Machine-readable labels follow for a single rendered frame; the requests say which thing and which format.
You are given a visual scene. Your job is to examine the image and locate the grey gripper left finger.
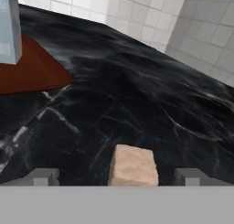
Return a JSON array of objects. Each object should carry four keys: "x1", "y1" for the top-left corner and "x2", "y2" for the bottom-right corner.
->
[{"x1": 1, "y1": 167, "x2": 60, "y2": 187}]

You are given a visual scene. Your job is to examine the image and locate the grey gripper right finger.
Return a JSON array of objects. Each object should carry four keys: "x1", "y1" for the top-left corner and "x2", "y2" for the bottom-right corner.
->
[{"x1": 174, "y1": 167, "x2": 234, "y2": 187}]

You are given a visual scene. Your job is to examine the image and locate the reddish brown tray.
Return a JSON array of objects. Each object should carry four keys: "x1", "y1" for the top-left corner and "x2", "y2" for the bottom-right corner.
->
[{"x1": 0, "y1": 34, "x2": 73, "y2": 96}]

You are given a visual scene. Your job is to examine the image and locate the pale blue milk carton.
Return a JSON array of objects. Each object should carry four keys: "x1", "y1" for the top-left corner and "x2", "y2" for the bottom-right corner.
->
[{"x1": 0, "y1": 0, "x2": 23, "y2": 66}]

